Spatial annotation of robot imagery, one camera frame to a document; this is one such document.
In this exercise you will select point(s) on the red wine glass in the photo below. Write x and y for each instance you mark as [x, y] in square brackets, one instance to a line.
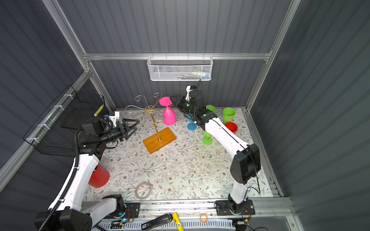
[232, 127]

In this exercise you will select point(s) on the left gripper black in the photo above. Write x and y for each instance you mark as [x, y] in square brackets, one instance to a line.
[124, 131]

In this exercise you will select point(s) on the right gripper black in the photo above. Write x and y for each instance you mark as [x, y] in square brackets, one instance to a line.
[181, 102]

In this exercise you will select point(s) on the black stapler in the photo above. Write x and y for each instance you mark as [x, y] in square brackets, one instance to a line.
[157, 222]

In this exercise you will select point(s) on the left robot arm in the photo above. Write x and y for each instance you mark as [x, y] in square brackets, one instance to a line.
[65, 212]

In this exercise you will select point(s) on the green wine glass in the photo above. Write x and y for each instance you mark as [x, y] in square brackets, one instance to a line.
[211, 108]
[228, 114]
[207, 139]

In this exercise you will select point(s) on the pink wine glass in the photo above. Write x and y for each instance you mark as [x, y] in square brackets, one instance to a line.
[169, 114]

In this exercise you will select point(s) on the white mesh wall basket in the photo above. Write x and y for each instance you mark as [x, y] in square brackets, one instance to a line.
[180, 69]

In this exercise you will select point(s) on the black wire wall basket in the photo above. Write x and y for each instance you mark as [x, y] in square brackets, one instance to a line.
[53, 134]

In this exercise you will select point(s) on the clear tape roll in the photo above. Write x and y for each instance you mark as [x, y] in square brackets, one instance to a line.
[143, 191]

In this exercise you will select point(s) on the blue wine glass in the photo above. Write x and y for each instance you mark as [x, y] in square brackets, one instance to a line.
[192, 125]

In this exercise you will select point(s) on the red pencil cup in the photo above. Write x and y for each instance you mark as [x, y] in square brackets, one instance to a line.
[100, 177]

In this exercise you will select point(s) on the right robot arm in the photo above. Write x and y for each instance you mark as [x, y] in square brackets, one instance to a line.
[245, 157]

